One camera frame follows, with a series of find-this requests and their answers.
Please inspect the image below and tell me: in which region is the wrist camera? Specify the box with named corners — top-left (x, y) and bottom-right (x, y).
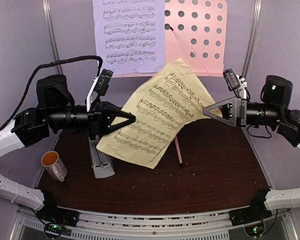
top-left (223, 68), bottom-right (250, 101)
top-left (84, 68), bottom-right (115, 111)

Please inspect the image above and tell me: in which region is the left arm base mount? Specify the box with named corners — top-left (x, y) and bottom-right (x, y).
top-left (36, 190), bottom-right (80, 227)

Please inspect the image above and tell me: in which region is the patterned mug orange inside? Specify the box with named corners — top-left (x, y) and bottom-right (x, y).
top-left (41, 151), bottom-right (68, 183)

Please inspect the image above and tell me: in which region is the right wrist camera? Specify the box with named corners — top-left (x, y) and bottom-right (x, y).
top-left (223, 68), bottom-right (250, 101)

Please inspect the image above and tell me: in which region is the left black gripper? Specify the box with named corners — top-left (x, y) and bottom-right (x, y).
top-left (46, 98), bottom-right (136, 140)

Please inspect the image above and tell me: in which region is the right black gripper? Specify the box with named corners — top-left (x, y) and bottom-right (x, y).
top-left (202, 96), bottom-right (283, 128)

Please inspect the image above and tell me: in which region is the grey metronome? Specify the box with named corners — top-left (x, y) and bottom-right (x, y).
top-left (89, 136), bottom-right (115, 179)

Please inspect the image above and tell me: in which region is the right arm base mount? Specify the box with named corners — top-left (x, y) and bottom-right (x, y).
top-left (228, 189), bottom-right (272, 227)

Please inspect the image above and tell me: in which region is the aluminium front rail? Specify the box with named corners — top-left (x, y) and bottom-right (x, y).
top-left (14, 197), bottom-right (291, 240)

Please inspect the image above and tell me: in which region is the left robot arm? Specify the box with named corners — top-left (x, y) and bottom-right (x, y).
top-left (0, 55), bottom-right (136, 170)

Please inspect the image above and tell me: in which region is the lavender sheet music paper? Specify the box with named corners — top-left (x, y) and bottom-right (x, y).
top-left (92, 0), bottom-right (166, 77)

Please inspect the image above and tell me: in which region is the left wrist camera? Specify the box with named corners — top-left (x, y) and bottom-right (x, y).
top-left (84, 68), bottom-right (115, 111)

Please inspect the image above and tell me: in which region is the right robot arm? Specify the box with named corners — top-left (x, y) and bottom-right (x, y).
top-left (203, 69), bottom-right (300, 221)

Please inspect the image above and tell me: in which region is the yellowed sheet music paper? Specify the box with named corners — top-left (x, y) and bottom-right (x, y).
top-left (96, 58), bottom-right (215, 169)

